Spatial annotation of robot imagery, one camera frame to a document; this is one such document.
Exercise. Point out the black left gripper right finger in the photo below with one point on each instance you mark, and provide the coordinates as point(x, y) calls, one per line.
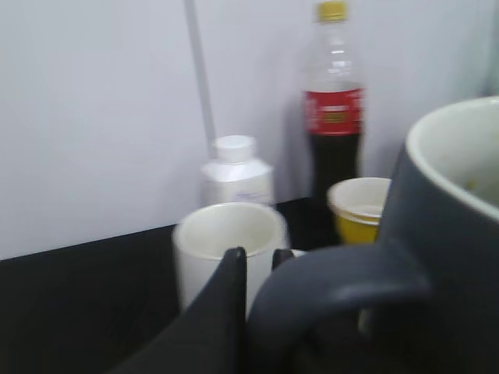
point(280, 256)

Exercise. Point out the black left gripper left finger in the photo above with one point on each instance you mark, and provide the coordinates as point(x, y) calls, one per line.
point(209, 336)

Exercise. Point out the grey ceramic mug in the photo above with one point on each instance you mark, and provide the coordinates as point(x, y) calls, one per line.
point(429, 282)

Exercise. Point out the white ceramic mug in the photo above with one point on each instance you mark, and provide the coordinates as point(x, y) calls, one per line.
point(202, 238)

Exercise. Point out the white plastic bottle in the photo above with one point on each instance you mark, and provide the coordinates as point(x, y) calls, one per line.
point(237, 174)

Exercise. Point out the yellow paper cup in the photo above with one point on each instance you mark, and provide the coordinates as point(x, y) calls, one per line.
point(357, 205)

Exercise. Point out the cola bottle red label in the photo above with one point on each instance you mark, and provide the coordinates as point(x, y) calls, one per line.
point(333, 102)

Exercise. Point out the white wall conduit strip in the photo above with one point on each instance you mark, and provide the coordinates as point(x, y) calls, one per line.
point(201, 73)

